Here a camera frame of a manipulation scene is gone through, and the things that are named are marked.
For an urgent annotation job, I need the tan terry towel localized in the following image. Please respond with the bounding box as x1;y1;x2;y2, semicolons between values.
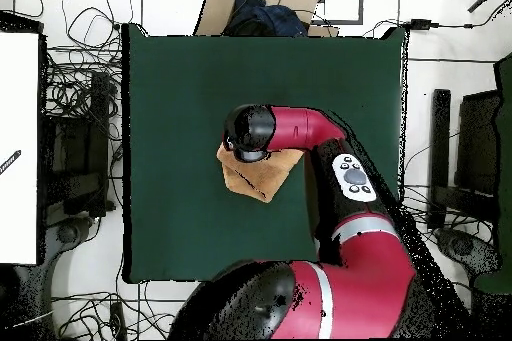
216;142;304;203

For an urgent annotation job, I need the dark green table cloth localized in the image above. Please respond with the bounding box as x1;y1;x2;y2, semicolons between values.
121;22;409;284

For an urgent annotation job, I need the dark blue clothing pile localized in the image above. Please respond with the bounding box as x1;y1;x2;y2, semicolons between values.
223;0;309;37

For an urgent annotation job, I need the brown cardboard box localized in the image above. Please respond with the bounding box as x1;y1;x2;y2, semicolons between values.
193;0;341;38

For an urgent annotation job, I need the black equipment stand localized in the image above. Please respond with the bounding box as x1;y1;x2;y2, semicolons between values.
39;70;117;218

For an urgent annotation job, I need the grey round stand base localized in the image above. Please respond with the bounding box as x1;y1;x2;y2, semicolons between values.
433;226;503;278
53;216;97;246

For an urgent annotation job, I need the black power strip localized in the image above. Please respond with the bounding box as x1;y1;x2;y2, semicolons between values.
109;301;127;340

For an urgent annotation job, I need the white board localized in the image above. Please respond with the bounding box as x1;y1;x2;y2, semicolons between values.
0;30;41;266

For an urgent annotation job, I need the black marker pen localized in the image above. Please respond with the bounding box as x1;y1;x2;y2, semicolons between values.
0;149;22;176

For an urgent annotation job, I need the black cable tangle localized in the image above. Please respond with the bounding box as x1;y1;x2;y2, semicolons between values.
43;0;133;150
399;184;497;238
51;290;177;340

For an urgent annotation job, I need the black adapter cable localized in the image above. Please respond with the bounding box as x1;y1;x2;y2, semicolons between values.
361;0;512;38

